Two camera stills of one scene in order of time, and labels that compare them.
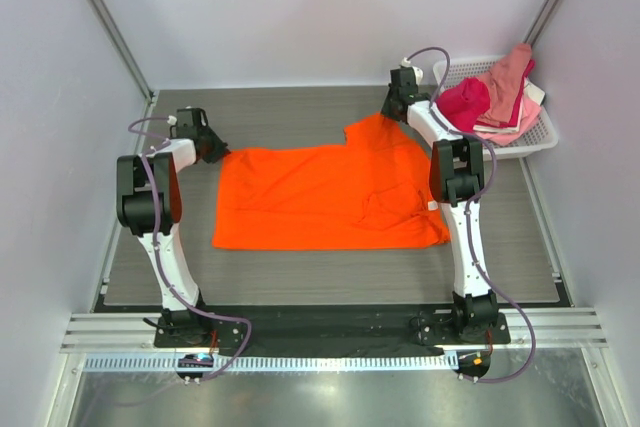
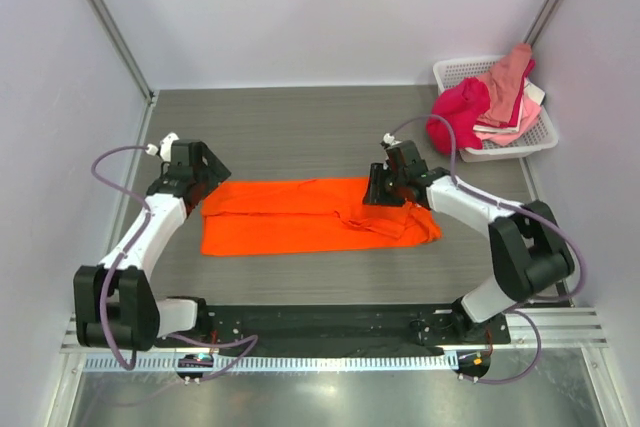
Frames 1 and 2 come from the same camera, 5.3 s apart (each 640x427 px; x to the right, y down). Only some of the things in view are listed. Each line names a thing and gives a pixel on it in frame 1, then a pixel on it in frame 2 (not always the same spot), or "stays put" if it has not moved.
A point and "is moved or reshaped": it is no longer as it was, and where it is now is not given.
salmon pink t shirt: (504, 81) stays put
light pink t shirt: (529, 111) stays put
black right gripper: (392, 108) -> (379, 185)
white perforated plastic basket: (542, 134) stays put
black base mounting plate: (329, 329) stays put
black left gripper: (214, 145) -> (201, 177)
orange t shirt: (372, 192) is moved or reshaped
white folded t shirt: (534, 93) stays put
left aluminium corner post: (108, 21) stays put
